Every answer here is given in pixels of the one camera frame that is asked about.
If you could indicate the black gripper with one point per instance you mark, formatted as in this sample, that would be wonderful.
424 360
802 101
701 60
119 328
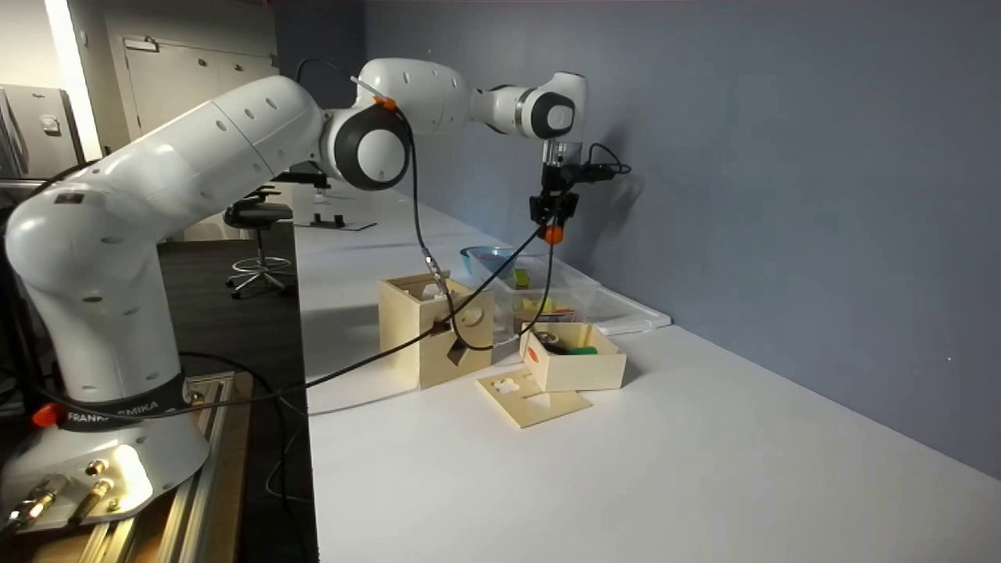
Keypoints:
556 200

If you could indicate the orange ball block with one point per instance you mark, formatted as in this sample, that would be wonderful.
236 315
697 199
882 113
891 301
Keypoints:
551 235

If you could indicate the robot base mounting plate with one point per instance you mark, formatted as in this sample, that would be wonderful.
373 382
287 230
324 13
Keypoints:
175 488

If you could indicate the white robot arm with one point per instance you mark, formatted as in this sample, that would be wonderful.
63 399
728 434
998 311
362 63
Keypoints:
84 255

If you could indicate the yellow block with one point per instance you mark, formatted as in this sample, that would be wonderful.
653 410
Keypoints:
521 280

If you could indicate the clear plastic bin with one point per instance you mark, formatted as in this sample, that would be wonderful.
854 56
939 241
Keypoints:
560 296

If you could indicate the small open wooden box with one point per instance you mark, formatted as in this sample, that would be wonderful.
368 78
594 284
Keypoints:
574 358

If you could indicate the wooden shape sorter cube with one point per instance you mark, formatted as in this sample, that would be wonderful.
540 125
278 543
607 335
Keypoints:
434 330

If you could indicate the wooden box lid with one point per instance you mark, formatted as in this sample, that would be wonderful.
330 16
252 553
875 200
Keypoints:
524 403

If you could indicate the black office chair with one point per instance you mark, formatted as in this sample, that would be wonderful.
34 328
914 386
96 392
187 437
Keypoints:
256 216

